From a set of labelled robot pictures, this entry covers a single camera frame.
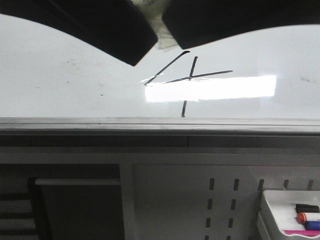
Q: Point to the pink highlighter marker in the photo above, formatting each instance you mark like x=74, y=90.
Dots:
x=307, y=233

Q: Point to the white plastic marker tray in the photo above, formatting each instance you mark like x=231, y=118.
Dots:
x=277, y=218

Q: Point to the white whiteboard with frame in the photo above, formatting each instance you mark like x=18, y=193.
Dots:
x=262, y=81

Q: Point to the grey perforated metal panel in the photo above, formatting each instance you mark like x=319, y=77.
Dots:
x=212, y=193

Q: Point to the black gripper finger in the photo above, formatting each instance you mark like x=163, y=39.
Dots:
x=116, y=27
x=194, y=23

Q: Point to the dark cabinet panel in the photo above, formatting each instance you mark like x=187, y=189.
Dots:
x=77, y=208

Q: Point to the white taped whiteboard marker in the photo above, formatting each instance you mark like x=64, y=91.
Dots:
x=153, y=11

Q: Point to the blue capped marker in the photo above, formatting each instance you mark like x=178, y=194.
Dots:
x=312, y=225

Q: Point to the red capped white marker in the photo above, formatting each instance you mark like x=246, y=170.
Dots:
x=304, y=217

